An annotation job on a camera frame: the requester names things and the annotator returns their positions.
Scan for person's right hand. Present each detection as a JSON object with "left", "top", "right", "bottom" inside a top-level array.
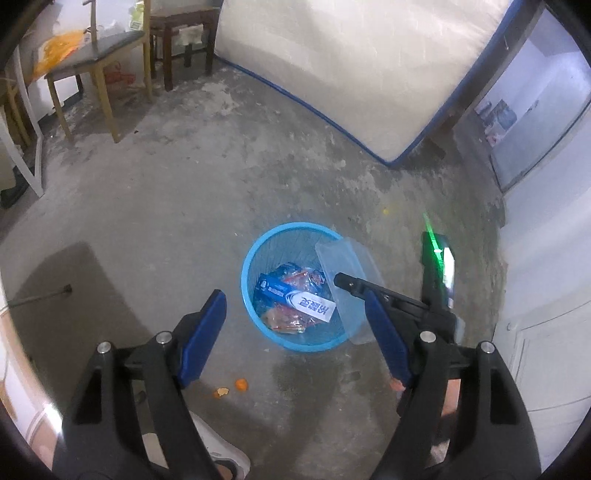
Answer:
[{"left": 436, "top": 377, "right": 463, "bottom": 462}]

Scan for glass door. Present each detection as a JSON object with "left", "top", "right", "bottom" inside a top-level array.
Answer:
[{"left": 473, "top": 9, "right": 591, "bottom": 192}]

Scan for snack wrappers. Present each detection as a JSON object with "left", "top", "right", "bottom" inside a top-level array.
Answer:
[{"left": 255, "top": 273, "right": 334, "bottom": 324}]

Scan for person's white shoe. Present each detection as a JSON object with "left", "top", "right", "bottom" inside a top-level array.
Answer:
[{"left": 189, "top": 411, "right": 250, "bottom": 480}]

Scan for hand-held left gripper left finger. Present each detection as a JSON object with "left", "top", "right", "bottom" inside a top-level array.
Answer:
[{"left": 53, "top": 288, "right": 228, "bottom": 480}]

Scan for wooden chair with black seat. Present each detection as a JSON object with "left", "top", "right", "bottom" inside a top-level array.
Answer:
[{"left": 34, "top": 0, "right": 153, "bottom": 144}]

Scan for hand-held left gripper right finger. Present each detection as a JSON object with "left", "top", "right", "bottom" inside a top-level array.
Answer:
[{"left": 362, "top": 288, "right": 541, "bottom": 480}]

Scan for green white carton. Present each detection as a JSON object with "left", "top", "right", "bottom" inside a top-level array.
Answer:
[{"left": 127, "top": 0, "right": 146, "bottom": 32}]

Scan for dark wooden stool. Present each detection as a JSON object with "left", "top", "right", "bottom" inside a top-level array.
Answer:
[{"left": 150, "top": 7, "right": 221, "bottom": 92}]

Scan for white mattress with blue edge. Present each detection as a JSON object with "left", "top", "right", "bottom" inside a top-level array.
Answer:
[{"left": 215, "top": 0, "right": 515, "bottom": 166}]

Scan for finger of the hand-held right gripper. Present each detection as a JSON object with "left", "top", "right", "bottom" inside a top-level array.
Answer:
[{"left": 334, "top": 272, "right": 455, "bottom": 335}]

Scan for yellow plastic bag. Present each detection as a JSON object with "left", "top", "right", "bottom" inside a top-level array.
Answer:
[{"left": 33, "top": 31, "right": 88, "bottom": 77}]

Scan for blue plastic wastebasket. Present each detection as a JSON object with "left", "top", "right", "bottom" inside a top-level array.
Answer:
[{"left": 241, "top": 222, "right": 365, "bottom": 354}]

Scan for clear plastic container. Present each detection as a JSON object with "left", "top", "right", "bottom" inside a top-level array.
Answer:
[{"left": 315, "top": 237, "right": 389, "bottom": 346}]

